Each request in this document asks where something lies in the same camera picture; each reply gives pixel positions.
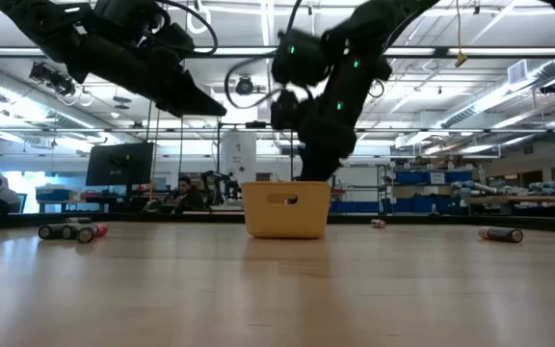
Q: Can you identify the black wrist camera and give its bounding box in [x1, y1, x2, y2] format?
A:
[92, 0, 197, 55]
[270, 89, 304, 132]

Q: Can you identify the black table edge rail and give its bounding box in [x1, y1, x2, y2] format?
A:
[0, 211, 555, 236]

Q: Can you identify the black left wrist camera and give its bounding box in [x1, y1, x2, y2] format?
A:
[92, 0, 197, 55]

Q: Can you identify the wooden workbench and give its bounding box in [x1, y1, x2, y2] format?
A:
[467, 194, 555, 204]

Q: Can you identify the silver ventilation duct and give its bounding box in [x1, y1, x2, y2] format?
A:
[438, 57, 555, 130]
[0, 60, 98, 144]

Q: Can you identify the white air vent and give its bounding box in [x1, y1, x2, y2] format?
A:
[507, 59, 532, 88]

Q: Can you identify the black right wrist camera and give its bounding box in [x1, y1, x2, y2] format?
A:
[270, 89, 304, 132]

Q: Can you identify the yellow plastic bin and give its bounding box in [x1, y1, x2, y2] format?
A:
[241, 181, 332, 240]

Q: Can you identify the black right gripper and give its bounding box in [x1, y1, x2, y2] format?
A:
[296, 108, 358, 183]

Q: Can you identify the black computer monitor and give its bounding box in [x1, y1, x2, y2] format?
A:
[85, 142, 155, 188]

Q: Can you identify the black dome camera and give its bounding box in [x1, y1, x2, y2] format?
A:
[234, 75, 256, 97]

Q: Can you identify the blue storage bin row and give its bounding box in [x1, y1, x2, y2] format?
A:
[330, 197, 469, 216]
[392, 171, 474, 187]

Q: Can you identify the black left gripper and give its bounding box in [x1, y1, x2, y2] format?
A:
[72, 32, 228, 119]

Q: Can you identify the thin black light rail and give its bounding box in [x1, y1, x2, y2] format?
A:
[0, 126, 555, 135]

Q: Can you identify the white hanging cable ring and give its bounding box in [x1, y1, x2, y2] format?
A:
[194, 0, 212, 36]

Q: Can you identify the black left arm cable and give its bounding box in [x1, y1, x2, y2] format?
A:
[154, 0, 220, 58]

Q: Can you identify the blue crate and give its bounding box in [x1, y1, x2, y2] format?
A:
[35, 185, 73, 203]

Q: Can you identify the black ceiling camera rig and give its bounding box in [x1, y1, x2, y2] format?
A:
[28, 61, 78, 98]

